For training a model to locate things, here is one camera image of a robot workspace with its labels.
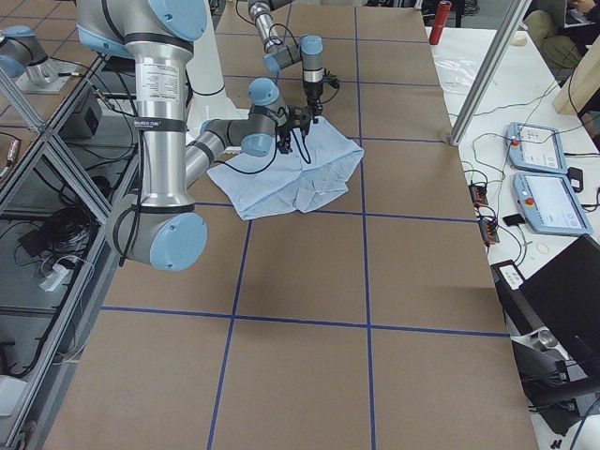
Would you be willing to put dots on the grey electronics box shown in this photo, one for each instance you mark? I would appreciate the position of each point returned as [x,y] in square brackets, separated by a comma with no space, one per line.
[84,121]

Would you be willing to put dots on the blue teach pendant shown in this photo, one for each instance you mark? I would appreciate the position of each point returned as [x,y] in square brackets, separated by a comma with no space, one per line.
[535,148]
[549,204]

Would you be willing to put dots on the orange connector board near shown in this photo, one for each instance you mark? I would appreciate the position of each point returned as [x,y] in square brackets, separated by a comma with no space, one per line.
[488,226]

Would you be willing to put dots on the black monitor on arm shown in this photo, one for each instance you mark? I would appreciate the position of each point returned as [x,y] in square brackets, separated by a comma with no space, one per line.
[563,296]

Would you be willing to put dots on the light blue button-up shirt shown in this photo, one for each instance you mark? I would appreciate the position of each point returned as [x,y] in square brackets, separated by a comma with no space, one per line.
[314,174]

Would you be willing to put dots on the upper blue teach pendant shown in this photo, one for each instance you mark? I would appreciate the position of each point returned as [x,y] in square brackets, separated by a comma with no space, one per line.
[535,148]

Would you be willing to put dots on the clear plastic bag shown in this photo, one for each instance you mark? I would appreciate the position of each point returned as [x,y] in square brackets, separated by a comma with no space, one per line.
[456,74]

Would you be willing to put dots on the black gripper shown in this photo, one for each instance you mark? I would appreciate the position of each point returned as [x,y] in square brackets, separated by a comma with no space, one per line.
[284,137]
[311,97]

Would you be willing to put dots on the seated person dark hair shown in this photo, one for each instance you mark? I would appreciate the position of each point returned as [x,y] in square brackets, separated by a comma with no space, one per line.
[563,48]

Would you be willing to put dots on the red cylinder tube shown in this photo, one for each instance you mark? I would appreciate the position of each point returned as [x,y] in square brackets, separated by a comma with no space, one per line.
[440,19]

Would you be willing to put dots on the orange connector board far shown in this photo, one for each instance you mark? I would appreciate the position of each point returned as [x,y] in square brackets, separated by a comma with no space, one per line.
[478,194]

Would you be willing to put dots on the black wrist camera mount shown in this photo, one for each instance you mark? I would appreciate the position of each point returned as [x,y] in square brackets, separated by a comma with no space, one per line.
[299,118]
[331,79]

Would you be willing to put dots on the orange connector board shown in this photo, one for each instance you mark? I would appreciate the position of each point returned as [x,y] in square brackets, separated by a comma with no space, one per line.
[478,194]
[488,226]

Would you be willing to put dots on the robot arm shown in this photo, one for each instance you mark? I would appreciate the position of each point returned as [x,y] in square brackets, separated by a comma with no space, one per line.
[183,117]
[278,54]

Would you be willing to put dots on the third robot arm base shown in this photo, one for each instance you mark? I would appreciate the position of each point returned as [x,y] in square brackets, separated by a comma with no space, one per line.
[24,60]

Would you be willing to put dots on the lower blue teach pendant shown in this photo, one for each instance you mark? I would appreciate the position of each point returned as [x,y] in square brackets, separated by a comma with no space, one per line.
[549,204]

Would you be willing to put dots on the wooden board upright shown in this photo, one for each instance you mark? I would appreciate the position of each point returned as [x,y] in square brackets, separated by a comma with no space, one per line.
[581,86]

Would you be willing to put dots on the aluminium frame post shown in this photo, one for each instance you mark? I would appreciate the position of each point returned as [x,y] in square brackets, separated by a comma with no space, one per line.
[495,53]

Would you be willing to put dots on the white power strip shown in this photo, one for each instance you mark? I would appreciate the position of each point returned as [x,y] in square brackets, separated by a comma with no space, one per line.
[57,275]

